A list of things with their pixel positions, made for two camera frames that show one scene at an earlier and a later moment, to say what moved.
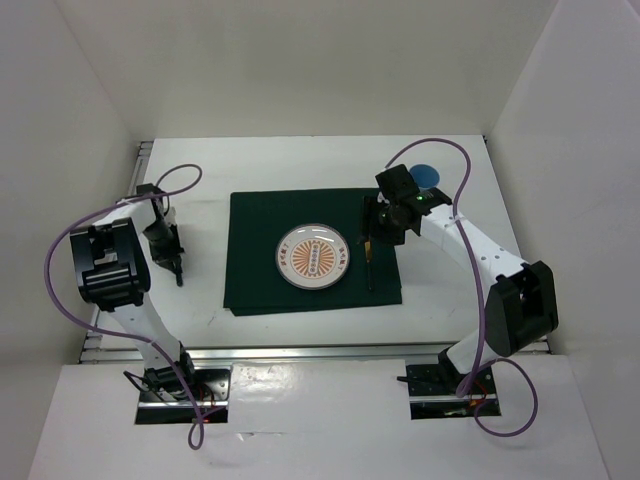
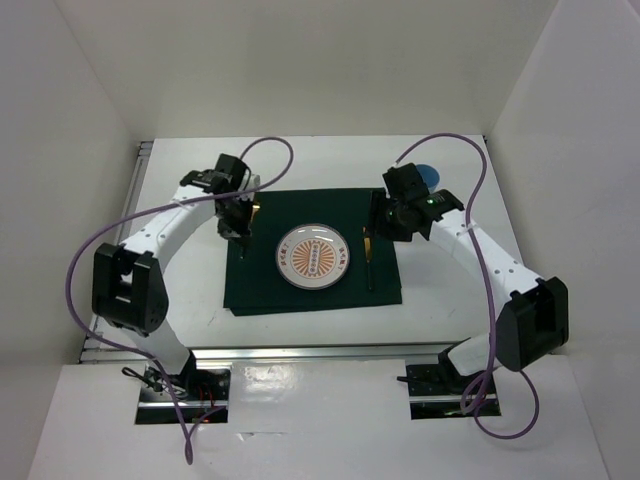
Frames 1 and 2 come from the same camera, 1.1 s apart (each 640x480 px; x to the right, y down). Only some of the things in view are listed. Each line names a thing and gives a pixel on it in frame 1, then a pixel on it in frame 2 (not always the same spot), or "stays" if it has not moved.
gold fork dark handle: (176, 268) → (254, 211)
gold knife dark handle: (369, 256) stays
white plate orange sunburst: (312, 256) stays
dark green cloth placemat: (293, 251) stays
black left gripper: (162, 257) → (236, 234)
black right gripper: (397, 235) stays
